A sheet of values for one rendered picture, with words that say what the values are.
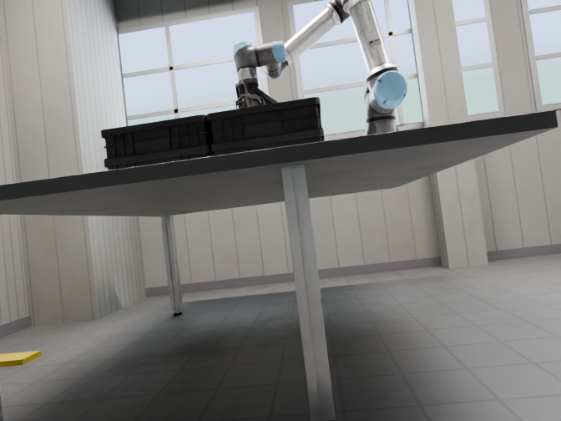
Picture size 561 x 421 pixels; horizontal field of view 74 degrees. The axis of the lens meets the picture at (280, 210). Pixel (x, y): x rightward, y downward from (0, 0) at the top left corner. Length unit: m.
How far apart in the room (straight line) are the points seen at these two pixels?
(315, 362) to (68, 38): 2.87
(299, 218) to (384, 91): 0.65
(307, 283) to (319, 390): 0.26
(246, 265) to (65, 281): 1.39
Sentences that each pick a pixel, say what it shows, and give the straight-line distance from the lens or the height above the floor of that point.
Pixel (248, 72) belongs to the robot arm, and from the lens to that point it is 1.44.
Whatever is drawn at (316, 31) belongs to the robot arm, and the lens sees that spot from 1.63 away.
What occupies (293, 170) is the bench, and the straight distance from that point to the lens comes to 0.94.
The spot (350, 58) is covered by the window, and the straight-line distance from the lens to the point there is 3.54.
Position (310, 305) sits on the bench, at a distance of 0.95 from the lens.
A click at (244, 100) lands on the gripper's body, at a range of 1.38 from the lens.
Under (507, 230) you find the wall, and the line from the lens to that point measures 3.64.
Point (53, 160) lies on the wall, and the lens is 3.12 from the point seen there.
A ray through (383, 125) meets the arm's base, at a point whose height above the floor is 0.85.
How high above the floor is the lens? 0.52
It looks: 2 degrees up
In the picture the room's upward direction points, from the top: 7 degrees counter-clockwise
